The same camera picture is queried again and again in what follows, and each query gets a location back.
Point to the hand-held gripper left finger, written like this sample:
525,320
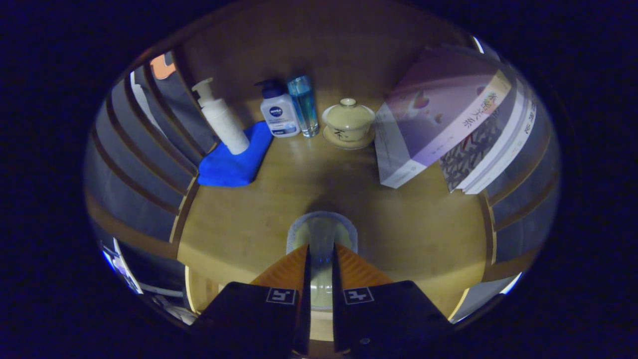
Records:
249,314

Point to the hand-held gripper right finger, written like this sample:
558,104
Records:
389,314

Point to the yellow and grey sponge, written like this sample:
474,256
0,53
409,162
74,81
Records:
321,234

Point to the wooden countertop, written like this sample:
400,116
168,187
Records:
279,199

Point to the brown wooden cabinet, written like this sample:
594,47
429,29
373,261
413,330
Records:
299,40

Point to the blue cloth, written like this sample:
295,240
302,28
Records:
234,164

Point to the patterned book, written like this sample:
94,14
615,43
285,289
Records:
468,154

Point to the white pump bottle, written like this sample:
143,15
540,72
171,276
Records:
224,124

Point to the cream lidded tea bowl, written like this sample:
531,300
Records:
349,122

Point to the white bottle with blue cap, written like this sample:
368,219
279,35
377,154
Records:
279,117

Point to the purple book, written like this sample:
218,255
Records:
428,114

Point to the clear blue bottle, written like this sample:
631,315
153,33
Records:
305,107

